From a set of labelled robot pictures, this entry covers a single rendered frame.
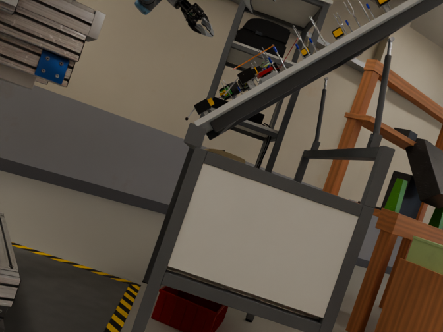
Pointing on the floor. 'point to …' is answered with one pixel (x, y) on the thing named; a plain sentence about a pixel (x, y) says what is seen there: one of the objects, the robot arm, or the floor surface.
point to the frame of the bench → (198, 288)
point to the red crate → (188, 311)
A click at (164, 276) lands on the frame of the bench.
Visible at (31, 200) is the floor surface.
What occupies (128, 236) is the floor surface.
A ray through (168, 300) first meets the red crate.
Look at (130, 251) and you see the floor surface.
